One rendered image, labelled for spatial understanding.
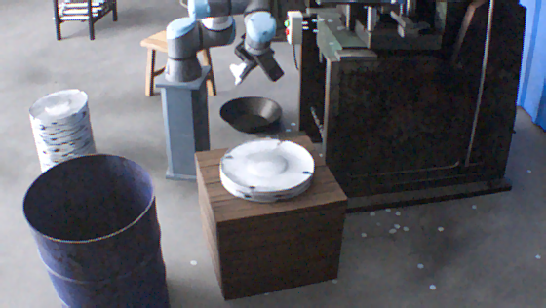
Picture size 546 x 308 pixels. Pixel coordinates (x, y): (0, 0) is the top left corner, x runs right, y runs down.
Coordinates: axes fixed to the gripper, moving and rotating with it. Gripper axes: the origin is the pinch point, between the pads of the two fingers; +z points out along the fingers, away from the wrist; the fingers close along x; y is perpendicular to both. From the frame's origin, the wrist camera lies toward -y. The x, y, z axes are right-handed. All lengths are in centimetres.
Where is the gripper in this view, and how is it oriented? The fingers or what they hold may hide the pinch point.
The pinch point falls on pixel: (255, 71)
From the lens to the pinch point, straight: 182.7
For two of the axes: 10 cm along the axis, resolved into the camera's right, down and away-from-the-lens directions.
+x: -7.3, 6.5, -2.2
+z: -1.2, 1.9, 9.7
